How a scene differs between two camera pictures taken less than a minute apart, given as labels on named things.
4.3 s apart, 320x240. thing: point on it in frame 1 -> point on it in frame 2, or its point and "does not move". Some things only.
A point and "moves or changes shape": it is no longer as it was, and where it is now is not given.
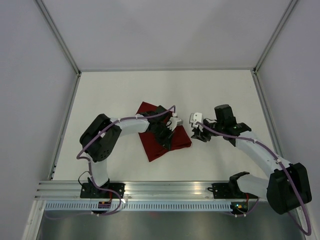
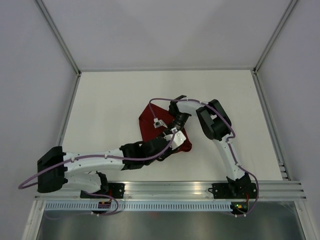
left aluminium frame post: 58,36 does not move
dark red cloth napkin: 178,138 moves or changes shape
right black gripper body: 205,135 -> 180,119
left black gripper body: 162,134 -> 168,152
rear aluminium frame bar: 166,69 does not move
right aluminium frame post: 274,36 does not move
